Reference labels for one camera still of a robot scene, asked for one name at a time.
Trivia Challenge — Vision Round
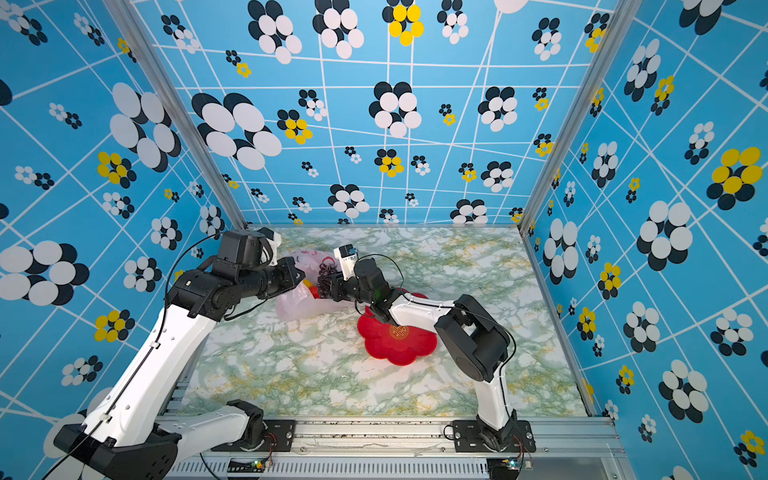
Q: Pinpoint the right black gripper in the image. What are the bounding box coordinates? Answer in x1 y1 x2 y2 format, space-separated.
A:
318 270 377 309

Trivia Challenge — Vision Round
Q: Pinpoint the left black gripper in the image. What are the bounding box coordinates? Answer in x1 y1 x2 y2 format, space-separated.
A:
243 254 310 299

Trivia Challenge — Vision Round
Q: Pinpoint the pink printed plastic bag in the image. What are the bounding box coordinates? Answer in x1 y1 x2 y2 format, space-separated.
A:
275 250 353 321

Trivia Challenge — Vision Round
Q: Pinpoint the dark purple grape bunch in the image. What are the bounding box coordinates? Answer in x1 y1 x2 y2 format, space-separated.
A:
318 257 339 290

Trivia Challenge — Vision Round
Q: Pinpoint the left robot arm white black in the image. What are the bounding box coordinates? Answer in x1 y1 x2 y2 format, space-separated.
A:
53 257 305 479

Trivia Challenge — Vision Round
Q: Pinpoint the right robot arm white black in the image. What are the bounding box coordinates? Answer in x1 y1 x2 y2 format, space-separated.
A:
330 273 536 453

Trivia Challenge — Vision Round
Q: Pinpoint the red flower-shaped plate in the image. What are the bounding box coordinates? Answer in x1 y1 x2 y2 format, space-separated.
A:
357 306 438 367

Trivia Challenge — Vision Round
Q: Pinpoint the left green circuit board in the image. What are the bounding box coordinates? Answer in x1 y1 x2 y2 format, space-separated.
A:
227 459 270 474

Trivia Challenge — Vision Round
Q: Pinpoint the green circuit board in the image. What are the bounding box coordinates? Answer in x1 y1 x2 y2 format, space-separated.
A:
227 459 270 474
486 458 520 479

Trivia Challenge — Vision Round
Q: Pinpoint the right green circuit board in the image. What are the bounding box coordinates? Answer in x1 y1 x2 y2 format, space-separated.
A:
486 458 520 479

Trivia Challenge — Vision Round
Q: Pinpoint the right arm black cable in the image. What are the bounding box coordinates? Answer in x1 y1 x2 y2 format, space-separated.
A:
359 253 518 385

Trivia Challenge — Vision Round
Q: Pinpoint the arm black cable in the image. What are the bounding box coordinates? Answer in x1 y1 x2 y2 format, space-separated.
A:
163 233 220 313
359 253 518 385

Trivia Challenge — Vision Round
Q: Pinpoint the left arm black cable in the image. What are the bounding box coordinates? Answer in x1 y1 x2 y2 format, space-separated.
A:
163 233 220 313

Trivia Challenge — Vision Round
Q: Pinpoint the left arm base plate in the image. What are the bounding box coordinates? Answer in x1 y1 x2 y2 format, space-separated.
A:
241 420 297 453

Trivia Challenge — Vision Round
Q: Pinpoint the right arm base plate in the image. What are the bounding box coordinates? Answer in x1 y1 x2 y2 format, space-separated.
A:
450 419 537 454

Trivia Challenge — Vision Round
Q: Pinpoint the aluminium front rail frame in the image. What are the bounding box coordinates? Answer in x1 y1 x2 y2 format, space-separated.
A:
165 417 637 479

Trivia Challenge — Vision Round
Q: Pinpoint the left aluminium corner post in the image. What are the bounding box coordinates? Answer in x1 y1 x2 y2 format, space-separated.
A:
104 1 247 229

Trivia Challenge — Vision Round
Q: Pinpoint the aluminium corner post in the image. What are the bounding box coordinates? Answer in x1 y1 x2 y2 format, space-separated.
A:
519 0 642 235
104 1 247 229

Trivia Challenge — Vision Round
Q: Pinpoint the right aluminium corner post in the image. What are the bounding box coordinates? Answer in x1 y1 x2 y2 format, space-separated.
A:
519 0 642 235

